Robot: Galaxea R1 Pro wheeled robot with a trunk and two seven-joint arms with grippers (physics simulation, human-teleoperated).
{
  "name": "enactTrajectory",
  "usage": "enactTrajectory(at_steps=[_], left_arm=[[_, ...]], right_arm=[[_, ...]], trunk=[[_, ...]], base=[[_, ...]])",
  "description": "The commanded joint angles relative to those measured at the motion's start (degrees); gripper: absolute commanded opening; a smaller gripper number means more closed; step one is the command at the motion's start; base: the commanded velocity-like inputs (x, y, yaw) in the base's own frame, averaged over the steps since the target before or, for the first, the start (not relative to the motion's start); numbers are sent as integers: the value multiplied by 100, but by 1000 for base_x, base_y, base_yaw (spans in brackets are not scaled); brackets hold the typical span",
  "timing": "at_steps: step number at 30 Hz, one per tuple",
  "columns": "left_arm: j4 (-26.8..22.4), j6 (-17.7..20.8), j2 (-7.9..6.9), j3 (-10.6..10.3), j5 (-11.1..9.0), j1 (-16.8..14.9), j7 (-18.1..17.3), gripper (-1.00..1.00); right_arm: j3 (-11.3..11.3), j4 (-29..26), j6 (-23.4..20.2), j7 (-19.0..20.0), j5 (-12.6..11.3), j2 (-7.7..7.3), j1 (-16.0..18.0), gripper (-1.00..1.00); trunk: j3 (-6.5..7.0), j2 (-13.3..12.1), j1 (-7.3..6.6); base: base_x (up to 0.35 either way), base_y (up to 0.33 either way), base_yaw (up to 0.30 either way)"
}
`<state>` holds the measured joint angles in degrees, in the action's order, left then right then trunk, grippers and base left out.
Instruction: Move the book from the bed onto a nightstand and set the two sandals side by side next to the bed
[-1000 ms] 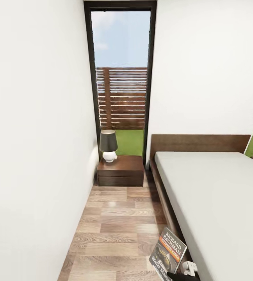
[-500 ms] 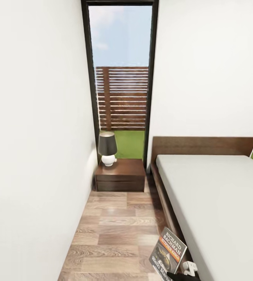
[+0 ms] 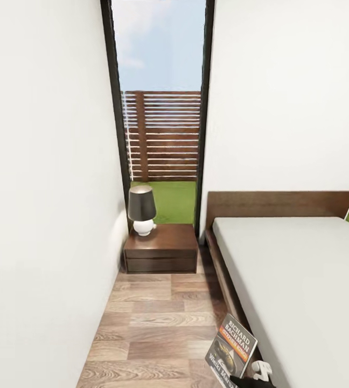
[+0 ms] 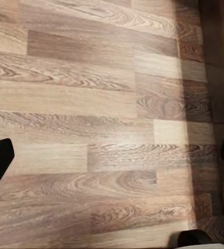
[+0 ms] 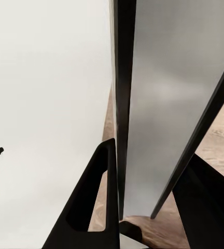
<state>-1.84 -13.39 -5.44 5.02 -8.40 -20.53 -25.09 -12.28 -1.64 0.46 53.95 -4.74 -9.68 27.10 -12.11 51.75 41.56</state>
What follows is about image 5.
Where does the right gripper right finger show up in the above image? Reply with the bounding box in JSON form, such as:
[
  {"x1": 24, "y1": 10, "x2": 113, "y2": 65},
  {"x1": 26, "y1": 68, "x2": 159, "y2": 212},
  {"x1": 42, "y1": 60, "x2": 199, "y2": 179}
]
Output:
[{"x1": 172, "y1": 153, "x2": 224, "y2": 249}]

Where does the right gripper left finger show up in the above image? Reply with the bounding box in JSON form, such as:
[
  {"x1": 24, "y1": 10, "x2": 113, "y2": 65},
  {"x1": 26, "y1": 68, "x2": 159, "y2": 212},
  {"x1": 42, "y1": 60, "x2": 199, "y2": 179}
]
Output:
[{"x1": 41, "y1": 138, "x2": 120, "y2": 249}]

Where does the hardback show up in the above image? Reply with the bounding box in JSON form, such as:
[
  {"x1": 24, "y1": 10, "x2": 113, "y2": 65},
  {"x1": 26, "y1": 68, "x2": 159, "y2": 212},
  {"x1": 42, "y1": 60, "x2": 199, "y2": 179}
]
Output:
[{"x1": 109, "y1": 0, "x2": 224, "y2": 220}]

